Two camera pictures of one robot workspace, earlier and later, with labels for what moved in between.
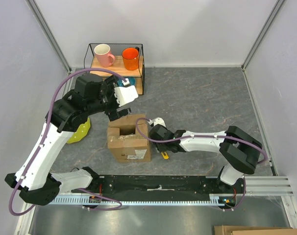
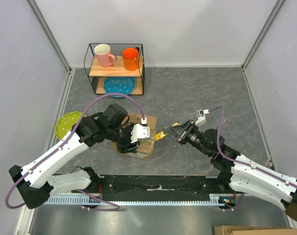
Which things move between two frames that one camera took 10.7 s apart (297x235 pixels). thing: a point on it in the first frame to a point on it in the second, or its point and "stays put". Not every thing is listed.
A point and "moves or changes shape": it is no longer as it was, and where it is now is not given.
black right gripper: [160, 148] to [180, 133]
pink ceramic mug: [104, 57] stays put
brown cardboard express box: [126, 144] moves or changes shape
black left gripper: [113, 113] to [127, 146]
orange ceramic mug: [131, 58] stays put
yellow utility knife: [165, 156] moves or changes shape
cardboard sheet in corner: [241, 230] stays put
